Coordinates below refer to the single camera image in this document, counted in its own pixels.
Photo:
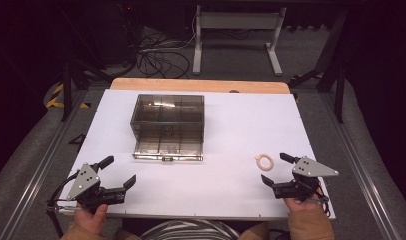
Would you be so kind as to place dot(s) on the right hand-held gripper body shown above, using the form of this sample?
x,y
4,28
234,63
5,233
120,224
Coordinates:
x,y
309,168

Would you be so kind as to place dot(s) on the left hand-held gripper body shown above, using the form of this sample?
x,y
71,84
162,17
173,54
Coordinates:
x,y
84,183

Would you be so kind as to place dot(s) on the clear smoked drawer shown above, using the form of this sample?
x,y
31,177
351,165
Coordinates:
x,y
167,146

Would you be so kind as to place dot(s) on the clear smoked drawer box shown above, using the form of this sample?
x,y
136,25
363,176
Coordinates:
x,y
167,110

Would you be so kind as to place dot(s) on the person's left hand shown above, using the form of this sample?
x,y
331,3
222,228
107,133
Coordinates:
x,y
89,220

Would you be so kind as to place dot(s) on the person's right hand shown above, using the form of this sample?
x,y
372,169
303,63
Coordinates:
x,y
301,206

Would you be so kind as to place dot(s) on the white board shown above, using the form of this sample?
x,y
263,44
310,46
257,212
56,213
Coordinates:
x,y
231,133

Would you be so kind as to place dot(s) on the person's striped clothing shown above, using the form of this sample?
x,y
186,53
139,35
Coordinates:
x,y
191,231

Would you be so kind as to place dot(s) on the yellow black hazard tape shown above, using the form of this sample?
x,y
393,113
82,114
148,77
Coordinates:
x,y
56,96

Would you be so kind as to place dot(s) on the black tripod stand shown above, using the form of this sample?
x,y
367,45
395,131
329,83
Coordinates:
x,y
71,76

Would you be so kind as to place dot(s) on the black metal stand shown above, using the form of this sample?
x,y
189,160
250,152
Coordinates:
x,y
334,73

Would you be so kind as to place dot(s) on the white metal stand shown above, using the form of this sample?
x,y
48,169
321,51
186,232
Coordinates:
x,y
237,20

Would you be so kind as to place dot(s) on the aluminium rail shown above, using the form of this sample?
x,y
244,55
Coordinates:
x,y
34,176
357,166

